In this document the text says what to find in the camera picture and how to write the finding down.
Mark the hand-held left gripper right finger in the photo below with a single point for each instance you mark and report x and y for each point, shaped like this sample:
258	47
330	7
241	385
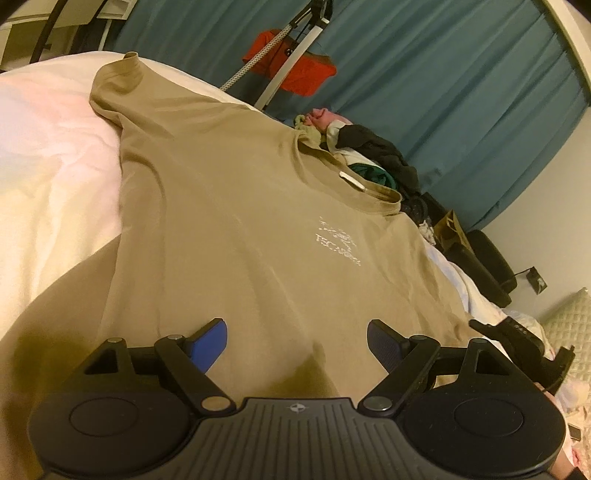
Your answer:
384	345

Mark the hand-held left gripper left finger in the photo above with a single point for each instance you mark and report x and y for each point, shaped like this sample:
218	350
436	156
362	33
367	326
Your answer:
210	345

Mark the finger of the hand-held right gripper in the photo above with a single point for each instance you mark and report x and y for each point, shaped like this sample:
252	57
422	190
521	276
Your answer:
487	328

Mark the tan t-shirt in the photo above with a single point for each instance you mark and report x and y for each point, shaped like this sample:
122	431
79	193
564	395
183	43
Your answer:
254	240

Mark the white pillow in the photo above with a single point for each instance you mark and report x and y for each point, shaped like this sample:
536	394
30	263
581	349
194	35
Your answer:
568	318

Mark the black armchair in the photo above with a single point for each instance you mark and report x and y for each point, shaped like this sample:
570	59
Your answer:
485	263

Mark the brown paper bag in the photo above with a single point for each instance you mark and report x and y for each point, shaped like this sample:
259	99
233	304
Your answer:
448	230

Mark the white patterned cloth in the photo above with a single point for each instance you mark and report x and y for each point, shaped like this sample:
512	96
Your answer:
427	230

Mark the green garment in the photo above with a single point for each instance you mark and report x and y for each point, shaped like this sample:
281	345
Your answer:
376	177

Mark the black garment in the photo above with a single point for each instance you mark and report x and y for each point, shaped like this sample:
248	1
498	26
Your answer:
392	157

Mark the yellow cloth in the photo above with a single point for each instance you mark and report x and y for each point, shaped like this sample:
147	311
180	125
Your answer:
308	129

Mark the pink garment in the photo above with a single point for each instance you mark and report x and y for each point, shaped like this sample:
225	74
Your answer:
325	120

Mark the blue curtain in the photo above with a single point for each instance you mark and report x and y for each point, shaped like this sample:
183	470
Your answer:
438	92

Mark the pastel bed blanket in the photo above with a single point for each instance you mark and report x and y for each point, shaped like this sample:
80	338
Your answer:
51	152

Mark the red garment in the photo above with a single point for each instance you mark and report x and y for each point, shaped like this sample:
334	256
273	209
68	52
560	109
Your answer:
314	71

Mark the garment steamer stand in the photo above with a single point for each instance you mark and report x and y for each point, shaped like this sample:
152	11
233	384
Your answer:
295	50

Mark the white dresser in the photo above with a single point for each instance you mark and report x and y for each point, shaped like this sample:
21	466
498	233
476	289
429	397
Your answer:
27	27

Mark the wall socket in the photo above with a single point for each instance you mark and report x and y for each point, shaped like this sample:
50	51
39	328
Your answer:
537	280

